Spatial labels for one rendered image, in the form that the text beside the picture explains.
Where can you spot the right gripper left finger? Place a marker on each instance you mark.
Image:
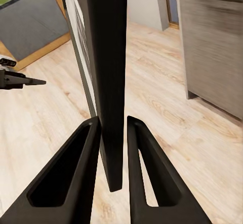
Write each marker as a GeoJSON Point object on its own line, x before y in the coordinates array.
{"type": "Point", "coordinates": [62, 192]}

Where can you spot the poster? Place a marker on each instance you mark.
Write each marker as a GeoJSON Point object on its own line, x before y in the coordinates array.
{"type": "Point", "coordinates": [98, 30]}

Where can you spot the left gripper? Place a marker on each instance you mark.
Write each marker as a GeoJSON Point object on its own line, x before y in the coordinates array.
{"type": "Point", "coordinates": [12, 80]}

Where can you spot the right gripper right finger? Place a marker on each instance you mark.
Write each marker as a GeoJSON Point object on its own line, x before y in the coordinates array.
{"type": "Point", "coordinates": [176, 203]}

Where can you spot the door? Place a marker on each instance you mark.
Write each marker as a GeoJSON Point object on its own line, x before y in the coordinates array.
{"type": "Point", "coordinates": [30, 29]}

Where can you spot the dishwasher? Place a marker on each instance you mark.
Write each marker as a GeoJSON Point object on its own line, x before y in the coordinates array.
{"type": "Point", "coordinates": [212, 33]}

